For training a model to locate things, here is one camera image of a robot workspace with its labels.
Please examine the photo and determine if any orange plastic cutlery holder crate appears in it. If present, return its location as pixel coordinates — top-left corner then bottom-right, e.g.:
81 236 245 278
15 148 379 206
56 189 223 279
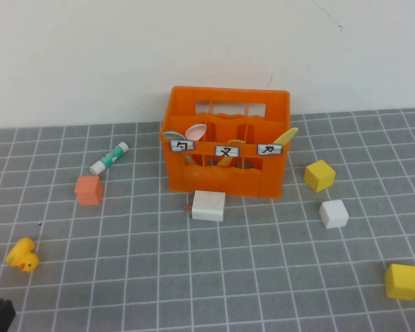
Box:
158 86 291 201

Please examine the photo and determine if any orange cube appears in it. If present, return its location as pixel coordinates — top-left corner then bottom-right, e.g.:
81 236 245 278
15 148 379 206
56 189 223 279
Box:
74 175 104 206

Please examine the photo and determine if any pink plastic spoon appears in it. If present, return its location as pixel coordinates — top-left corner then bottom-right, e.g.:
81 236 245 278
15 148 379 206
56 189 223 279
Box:
184 123 208 165

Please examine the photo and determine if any yellow plastic knife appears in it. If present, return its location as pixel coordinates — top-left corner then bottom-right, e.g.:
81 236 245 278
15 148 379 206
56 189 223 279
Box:
272 127 299 145

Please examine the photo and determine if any white cube block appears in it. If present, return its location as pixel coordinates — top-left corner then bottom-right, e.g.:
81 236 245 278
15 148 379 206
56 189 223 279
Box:
319 199 349 229

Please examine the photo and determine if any white green glue stick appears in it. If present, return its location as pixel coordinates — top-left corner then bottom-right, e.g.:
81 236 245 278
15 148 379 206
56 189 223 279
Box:
89 141 129 175

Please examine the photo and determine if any paper label knife character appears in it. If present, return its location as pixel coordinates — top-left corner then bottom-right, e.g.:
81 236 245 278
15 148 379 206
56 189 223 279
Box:
257 143 284 156

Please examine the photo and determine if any paper label spoon character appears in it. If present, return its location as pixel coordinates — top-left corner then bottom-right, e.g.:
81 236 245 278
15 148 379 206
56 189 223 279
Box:
169 139 196 152

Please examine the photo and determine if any white power adapter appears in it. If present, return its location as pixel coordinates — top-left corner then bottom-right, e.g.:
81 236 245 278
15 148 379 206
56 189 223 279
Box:
184 190 226 222

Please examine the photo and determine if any grey grid tablecloth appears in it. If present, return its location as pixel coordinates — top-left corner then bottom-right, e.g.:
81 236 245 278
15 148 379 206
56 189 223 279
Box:
0 109 415 332

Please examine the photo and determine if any yellow rubber duck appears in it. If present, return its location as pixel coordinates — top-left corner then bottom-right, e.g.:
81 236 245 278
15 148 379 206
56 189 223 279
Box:
5 237 39 273

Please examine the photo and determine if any yellow plastic fork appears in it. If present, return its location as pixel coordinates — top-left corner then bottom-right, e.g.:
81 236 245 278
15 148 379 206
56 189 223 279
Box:
216 139 246 168

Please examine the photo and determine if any yellow cube block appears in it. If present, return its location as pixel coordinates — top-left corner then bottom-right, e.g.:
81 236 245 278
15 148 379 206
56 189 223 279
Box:
304 159 336 193
384 263 415 301

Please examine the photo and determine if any paper label fork character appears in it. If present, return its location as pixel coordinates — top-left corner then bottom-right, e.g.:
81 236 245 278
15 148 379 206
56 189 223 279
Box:
214 145 241 158

